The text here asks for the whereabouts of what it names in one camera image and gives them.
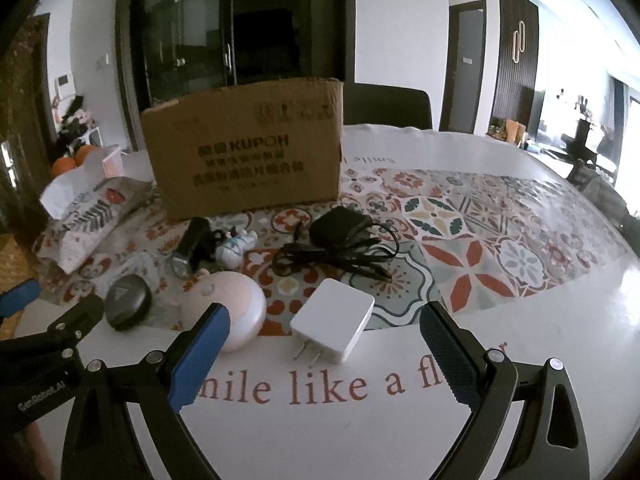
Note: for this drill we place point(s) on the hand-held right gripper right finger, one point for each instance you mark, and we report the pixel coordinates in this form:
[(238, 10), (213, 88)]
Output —
[(445, 355)]

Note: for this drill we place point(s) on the grey upholstered chair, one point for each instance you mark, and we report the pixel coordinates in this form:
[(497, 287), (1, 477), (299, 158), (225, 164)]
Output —
[(605, 195)]

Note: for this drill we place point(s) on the cluttered side shelf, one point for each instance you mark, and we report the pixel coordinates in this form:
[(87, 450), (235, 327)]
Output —
[(75, 120)]

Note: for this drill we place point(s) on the brown cardboard box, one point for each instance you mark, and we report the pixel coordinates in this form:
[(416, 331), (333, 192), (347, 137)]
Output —
[(245, 150)]

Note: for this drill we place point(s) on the floral tissue pack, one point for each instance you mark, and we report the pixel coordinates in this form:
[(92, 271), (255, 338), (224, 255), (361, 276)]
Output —
[(95, 220)]

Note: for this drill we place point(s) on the person's left hand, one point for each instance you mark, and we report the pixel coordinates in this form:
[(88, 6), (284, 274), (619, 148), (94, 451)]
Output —
[(34, 440)]

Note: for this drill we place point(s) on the wall intercom panel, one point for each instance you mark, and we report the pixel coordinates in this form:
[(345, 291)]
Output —
[(63, 85)]

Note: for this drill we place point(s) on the white wall switch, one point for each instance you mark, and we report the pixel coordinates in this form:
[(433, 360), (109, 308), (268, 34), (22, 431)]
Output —
[(101, 61)]

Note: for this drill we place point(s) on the dark glass cabinet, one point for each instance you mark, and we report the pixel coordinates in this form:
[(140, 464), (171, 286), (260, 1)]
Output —
[(200, 35)]

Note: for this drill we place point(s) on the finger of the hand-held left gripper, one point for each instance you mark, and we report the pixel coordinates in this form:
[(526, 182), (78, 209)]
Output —
[(17, 296), (75, 321)]

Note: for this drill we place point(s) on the white wall charger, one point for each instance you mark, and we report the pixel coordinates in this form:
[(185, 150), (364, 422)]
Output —
[(335, 320)]

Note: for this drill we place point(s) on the orange fruit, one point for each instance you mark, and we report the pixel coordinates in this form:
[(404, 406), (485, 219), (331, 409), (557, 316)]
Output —
[(84, 155), (63, 166)]

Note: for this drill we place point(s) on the dark interior door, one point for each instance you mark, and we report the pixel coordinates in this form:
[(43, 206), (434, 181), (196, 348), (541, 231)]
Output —
[(465, 65)]

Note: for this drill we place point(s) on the patterned tablecloth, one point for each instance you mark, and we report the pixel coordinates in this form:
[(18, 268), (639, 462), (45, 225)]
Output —
[(475, 220)]

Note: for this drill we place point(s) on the dark background furniture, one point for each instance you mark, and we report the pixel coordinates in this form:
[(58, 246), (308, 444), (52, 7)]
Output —
[(585, 135)]

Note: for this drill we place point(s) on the black chair back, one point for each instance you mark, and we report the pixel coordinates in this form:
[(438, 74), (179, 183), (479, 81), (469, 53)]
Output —
[(387, 105)]

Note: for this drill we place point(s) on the black round case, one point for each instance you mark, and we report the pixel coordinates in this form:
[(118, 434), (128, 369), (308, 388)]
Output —
[(127, 302)]

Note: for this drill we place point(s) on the white plastic container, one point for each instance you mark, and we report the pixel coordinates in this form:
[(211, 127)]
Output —
[(107, 160)]

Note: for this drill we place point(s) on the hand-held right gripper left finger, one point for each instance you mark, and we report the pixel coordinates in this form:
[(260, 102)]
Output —
[(200, 355)]

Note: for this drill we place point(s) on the dark slatted wall panel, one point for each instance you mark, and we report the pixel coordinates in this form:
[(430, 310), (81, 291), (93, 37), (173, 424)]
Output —
[(515, 55)]

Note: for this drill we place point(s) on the pink round gadget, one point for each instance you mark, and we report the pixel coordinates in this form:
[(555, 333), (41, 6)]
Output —
[(240, 305)]

